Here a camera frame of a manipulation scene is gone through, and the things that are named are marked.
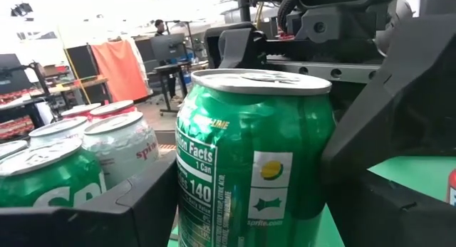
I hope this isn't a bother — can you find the black ceiling-mounted camera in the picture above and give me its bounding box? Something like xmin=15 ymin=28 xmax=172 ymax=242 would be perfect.
xmin=10 ymin=3 xmax=33 ymax=17

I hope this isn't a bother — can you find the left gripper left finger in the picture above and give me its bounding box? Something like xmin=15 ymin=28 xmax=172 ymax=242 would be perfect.
xmin=0 ymin=151 xmax=179 ymax=247

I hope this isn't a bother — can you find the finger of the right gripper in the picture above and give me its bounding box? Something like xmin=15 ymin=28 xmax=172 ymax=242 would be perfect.
xmin=204 ymin=21 xmax=268 ymax=70

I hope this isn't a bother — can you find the long cluttered workbench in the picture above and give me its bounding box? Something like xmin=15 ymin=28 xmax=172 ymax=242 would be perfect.
xmin=35 ymin=75 xmax=110 ymax=98

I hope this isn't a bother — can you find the red Star Wars Coca-Cola can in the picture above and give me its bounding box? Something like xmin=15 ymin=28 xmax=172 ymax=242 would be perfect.
xmin=88 ymin=100 xmax=138 ymax=123

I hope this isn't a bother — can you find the black computer monitor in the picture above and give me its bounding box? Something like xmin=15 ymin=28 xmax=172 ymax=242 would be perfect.
xmin=149 ymin=33 xmax=186 ymax=61
xmin=66 ymin=43 xmax=100 ymax=79
xmin=0 ymin=53 xmax=33 ymax=95

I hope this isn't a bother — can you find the black standing desk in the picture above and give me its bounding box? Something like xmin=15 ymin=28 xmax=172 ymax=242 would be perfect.
xmin=152 ymin=61 xmax=195 ymax=117

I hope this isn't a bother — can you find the person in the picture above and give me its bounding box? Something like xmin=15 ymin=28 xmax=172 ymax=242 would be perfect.
xmin=152 ymin=19 xmax=168 ymax=37

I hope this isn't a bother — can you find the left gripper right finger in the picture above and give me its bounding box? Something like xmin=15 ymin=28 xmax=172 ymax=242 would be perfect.
xmin=320 ymin=14 xmax=456 ymax=247

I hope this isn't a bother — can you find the white and red can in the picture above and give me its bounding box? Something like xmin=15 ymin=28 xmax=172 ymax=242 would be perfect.
xmin=28 ymin=115 xmax=90 ymax=148
xmin=82 ymin=111 xmax=161 ymax=190

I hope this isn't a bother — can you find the orange cloth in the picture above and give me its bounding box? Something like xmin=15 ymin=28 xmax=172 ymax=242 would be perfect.
xmin=90 ymin=39 xmax=150 ymax=104

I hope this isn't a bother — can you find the red parts bin rack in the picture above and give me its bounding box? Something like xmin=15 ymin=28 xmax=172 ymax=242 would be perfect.
xmin=0 ymin=88 xmax=36 ymax=140

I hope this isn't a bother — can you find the orange Fanta can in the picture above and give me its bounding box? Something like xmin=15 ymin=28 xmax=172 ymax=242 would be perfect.
xmin=447 ymin=168 xmax=456 ymax=207

